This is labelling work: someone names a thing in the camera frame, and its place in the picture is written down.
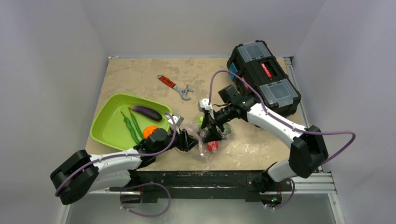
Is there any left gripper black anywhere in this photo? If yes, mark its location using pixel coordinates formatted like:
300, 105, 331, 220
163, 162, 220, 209
154, 125, 198, 156

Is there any red fake fruit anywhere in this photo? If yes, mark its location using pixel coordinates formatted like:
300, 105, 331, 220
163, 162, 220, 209
206, 141, 219, 153

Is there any clear zip top bag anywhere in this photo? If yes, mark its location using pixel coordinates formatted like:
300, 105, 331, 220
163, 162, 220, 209
178, 115, 235, 163

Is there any orange fake tangerine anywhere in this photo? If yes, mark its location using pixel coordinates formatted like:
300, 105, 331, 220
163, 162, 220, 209
142, 126, 158, 139

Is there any purple fake eggplant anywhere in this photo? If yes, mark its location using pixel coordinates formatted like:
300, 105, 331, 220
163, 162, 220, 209
130, 105, 162, 121

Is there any green fake chili pepper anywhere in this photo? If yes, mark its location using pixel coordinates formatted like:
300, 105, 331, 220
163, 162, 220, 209
128, 108, 144, 139

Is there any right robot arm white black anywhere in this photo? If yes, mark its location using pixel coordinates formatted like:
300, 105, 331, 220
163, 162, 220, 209
198, 85, 328, 190

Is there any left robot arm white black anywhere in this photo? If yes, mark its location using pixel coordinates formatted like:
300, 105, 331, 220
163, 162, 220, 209
50, 128, 202, 205

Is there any green plastic tray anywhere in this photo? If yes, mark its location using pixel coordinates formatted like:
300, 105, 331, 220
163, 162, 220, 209
91, 94, 172, 151

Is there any black plastic toolbox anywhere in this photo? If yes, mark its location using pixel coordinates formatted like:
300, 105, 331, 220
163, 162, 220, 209
226, 40, 301, 118

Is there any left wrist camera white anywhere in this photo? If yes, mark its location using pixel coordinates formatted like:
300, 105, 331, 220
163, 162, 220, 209
167, 114, 184, 127

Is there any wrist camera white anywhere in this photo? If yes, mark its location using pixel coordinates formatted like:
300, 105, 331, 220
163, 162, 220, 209
198, 98, 214, 119
167, 114, 184, 127

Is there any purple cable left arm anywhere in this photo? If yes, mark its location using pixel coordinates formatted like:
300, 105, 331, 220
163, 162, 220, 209
55, 112, 177, 197

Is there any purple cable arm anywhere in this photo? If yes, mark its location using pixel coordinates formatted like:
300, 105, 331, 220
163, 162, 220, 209
55, 112, 177, 197
208, 70, 356, 166

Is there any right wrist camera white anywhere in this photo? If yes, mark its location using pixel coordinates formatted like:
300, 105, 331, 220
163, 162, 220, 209
198, 98, 214, 119

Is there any black mounting base rail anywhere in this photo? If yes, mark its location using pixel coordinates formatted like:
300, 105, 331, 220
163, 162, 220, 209
110, 168, 293, 205

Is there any purple cable at base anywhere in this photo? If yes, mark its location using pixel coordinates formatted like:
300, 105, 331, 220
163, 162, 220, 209
119, 182, 171, 218

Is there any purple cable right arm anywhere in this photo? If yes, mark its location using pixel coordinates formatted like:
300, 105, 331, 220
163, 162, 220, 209
208, 70, 356, 166

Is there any red handled adjustable wrench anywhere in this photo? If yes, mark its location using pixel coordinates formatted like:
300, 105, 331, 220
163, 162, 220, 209
157, 74, 194, 100

